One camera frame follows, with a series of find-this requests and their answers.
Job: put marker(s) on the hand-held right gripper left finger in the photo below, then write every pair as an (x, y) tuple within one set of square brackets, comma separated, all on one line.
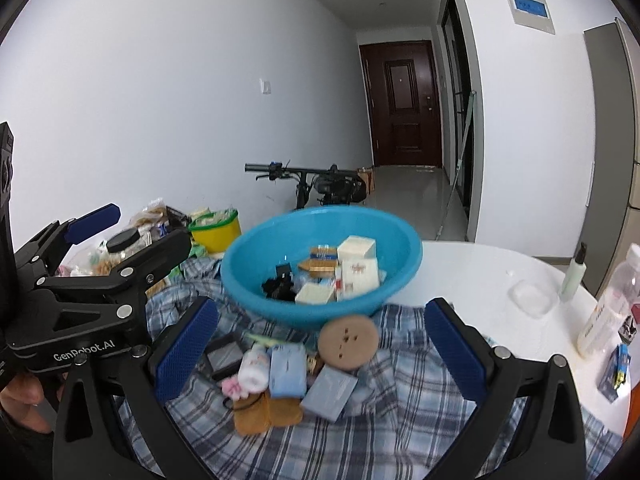
[(185, 347)]

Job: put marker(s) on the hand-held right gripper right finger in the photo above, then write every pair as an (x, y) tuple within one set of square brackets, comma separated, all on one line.
[(455, 352)]

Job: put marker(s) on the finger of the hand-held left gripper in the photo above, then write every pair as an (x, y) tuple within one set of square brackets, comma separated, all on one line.
[(160, 255), (95, 222)]

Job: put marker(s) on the blue plastic basin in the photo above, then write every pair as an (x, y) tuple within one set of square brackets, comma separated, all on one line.
[(250, 270)]

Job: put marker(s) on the black plush hair clip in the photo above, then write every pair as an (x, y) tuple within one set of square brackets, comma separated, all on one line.
[(275, 290)]

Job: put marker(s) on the white cigarette pack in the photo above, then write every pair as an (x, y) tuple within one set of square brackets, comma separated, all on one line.
[(360, 275)]

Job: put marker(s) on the person's left forearm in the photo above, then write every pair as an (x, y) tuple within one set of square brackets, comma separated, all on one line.
[(20, 455)]

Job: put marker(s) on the person's left hand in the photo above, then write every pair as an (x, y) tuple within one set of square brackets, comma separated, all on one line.
[(22, 400)]

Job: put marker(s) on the glass jar with black lid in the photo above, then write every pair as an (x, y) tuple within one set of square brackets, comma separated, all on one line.
[(122, 242)]

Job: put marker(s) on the pile of snack packets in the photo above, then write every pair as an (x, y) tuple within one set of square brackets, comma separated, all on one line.
[(95, 260)]

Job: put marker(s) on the dark grey square case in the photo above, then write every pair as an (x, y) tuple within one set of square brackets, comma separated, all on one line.
[(225, 357)]

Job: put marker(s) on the black basket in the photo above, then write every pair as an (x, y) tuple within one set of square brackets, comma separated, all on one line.
[(176, 216)]

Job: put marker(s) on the yellow container with green rim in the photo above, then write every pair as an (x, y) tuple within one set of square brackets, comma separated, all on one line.
[(215, 232)]

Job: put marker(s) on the small white bottle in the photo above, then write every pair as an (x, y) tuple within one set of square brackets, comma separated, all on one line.
[(254, 372)]

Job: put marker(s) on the blue plaid shirt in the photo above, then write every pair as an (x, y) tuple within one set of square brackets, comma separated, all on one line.
[(400, 410)]

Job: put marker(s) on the clear plastic container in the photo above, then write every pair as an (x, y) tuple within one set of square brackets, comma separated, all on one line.
[(532, 300)]

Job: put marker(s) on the beige round puff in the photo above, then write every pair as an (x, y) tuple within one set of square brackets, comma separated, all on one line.
[(350, 342)]

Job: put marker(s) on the light blue tissue packet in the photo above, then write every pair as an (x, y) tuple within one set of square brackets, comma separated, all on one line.
[(287, 372)]

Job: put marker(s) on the small black box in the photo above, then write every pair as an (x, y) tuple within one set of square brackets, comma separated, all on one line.
[(284, 270)]

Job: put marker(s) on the gold wrapped candy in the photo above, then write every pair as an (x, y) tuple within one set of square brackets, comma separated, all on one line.
[(315, 362)]

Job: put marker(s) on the grey-blue flat box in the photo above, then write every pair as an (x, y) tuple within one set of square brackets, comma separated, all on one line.
[(330, 392)]

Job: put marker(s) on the pale green pump bottle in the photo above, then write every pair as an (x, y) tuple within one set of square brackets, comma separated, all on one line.
[(572, 277)]

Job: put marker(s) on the small cream box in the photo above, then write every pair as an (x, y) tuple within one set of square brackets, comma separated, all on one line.
[(315, 294)]

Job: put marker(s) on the white cube box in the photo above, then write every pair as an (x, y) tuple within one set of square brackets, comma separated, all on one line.
[(355, 247)]

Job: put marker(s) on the white tube bottle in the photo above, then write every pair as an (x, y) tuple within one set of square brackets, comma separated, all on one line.
[(597, 325)]

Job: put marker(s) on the blue and yellow packet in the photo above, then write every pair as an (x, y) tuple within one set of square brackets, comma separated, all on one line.
[(612, 375)]

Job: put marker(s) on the blue and yellow box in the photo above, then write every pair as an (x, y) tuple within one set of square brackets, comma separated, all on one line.
[(322, 257)]

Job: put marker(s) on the black bicycle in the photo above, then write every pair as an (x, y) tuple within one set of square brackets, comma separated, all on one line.
[(330, 187)]

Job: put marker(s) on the clear plastic bottle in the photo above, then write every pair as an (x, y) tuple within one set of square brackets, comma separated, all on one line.
[(625, 275)]

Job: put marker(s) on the mop pole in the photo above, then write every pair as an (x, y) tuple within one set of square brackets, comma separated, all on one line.
[(457, 160)]

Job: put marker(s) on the cardboard box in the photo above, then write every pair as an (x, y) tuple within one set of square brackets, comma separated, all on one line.
[(367, 179)]

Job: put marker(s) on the dark brown door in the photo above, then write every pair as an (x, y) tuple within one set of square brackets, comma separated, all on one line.
[(402, 105)]

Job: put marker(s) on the grey refrigerator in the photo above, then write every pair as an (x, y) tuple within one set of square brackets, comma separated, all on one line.
[(610, 110)]

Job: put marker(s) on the dark framed glass door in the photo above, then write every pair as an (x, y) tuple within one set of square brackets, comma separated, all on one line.
[(450, 60)]

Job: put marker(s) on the white wall switch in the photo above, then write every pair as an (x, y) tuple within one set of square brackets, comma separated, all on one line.
[(265, 87)]

